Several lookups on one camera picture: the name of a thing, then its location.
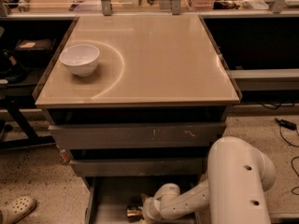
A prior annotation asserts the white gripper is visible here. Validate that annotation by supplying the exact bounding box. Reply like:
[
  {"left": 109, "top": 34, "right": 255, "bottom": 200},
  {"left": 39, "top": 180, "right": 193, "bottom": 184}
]
[{"left": 141, "top": 183, "right": 180, "bottom": 222}]

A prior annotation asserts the crushed orange soda can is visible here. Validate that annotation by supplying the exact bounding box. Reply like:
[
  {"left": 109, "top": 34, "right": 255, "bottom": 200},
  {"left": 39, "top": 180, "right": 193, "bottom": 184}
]
[{"left": 126, "top": 205, "right": 143, "bottom": 223}]

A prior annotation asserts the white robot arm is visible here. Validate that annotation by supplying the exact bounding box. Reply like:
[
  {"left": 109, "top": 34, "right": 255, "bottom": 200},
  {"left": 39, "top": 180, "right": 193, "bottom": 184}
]
[{"left": 142, "top": 136, "right": 277, "bottom": 224}]

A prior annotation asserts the grey open bottom drawer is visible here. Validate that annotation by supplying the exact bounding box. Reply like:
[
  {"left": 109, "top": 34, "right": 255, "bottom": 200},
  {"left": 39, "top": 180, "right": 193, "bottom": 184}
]
[{"left": 85, "top": 175, "right": 197, "bottom": 224}]

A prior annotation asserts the grey middle drawer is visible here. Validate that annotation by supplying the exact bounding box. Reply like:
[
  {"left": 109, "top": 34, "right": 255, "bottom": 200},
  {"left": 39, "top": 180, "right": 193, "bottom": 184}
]
[{"left": 70, "top": 158, "right": 206, "bottom": 176}]

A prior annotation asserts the grey top drawer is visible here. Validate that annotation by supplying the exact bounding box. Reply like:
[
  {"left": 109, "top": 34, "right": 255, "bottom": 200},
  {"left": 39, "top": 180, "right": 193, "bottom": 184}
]
[{"left": 49, "top": 122, "right": 226, "bottom": 149}]

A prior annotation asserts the small red can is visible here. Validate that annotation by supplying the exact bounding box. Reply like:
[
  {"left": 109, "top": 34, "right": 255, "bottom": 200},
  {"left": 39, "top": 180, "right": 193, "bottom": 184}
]
[{"left": 59, "top": 149, "right": 70, "bottom": 163}]

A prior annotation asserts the grey drawer cabinet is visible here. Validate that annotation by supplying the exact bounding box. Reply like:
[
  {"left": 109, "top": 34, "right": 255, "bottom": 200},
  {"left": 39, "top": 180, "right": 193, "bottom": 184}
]
[{"left": 32, "top": 13, "right": 243, "bottom": 224}]

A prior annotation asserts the white perforated clog shoe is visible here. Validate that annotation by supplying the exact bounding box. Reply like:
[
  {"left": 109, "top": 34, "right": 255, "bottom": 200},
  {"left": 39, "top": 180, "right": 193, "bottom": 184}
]
[{"left": 0, "top": 196, "right": 36, "bottom": 224}]

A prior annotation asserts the white ceramic bowl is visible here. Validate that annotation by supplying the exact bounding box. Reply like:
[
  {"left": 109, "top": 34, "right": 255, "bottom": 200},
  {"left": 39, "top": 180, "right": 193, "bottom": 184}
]
[{"left": 59, "top": 44, "right": 100, "bottom": 77}]

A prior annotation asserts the black metal table leg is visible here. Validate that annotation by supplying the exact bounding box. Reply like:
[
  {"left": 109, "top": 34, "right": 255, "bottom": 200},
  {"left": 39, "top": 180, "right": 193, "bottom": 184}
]
[{"left": 0, "top": 96, "right": 54, "bottom": 150}]

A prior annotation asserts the black power adapter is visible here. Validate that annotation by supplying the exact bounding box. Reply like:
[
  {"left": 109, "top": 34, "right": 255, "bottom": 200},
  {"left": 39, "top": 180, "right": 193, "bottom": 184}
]
[{"left": 275, "top": 118, "right": 297, "bottom": 131}]

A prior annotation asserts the black bag on shelf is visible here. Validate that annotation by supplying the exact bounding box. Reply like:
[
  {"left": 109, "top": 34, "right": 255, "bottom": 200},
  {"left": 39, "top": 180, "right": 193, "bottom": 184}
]
[{"left": 0, "top": 49, "right": 30, "bottom": 84}]

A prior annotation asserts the black case with label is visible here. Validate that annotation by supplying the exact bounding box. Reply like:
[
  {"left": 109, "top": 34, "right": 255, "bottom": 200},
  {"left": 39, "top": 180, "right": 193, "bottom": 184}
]
[{"left": 14, "top": 38, "right": 55, "bottom": 58}]

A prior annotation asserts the black metal floor frame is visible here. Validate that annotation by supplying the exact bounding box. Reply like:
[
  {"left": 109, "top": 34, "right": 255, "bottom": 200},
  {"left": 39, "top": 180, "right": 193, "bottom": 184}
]
[{"left": 270, "top": 213, "right": 299, "bottom": 224}]

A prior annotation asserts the black floor cable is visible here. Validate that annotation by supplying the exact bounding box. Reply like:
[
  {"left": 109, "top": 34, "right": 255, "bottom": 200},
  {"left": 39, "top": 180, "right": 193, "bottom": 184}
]
[{"left": 278, "top": 126, "right": 299, "bottom": 196}]

